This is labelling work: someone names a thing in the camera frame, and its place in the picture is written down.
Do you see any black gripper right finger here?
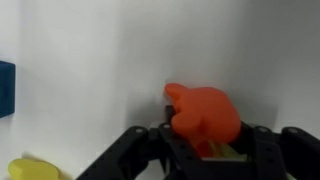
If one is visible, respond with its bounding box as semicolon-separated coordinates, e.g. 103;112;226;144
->
233;122;320;180

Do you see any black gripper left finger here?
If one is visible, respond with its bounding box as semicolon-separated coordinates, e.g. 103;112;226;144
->
76;105;203;180

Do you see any orange toy animal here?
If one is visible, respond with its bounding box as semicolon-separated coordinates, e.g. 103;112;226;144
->
163;82;242;158

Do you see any yellow toy duck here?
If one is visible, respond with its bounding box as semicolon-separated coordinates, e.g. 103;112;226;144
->
7;157;63;180

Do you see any navy blue block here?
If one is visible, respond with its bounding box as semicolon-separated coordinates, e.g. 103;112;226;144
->
0;60;17;119

